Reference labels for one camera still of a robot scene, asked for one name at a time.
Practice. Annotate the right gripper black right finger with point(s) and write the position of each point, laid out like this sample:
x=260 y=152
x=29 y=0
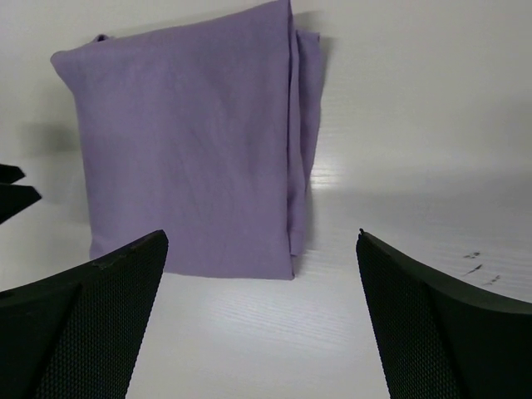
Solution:
x=440 y=337

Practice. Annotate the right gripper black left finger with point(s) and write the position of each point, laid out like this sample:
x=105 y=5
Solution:
x=77 y=334

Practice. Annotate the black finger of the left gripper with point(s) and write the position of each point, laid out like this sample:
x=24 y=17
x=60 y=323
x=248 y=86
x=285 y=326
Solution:
x=16 y=198
x=10 y=173

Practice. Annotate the purple polo shirt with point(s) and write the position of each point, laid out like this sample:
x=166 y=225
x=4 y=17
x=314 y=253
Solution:
x=207 y=131

